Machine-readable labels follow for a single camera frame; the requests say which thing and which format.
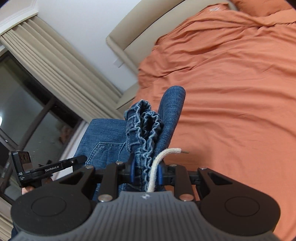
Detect blue denim jeans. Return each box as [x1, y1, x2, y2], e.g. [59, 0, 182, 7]
[75, 86, 186, 192]

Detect person's left hand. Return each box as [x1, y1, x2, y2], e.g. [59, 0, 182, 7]
[22, 178, 53, 195]

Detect dark window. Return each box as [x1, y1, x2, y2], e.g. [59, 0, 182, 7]
[1, 51, 82, 204]

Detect beige bedside table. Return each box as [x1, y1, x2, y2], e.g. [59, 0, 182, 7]
[116, 83, 139, 109]

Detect orange bed sheet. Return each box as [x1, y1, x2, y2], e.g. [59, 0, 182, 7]
[137, 4, 295, 240]

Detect beige pleated curtain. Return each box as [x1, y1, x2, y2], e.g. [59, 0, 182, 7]
[1, 16, 123, 122]

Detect beige upholstered headboard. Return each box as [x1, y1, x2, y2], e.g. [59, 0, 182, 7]
[105, 0, 232, 75]

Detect orange pillow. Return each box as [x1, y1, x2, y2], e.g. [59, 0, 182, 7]
[231, 0, 292, 16]

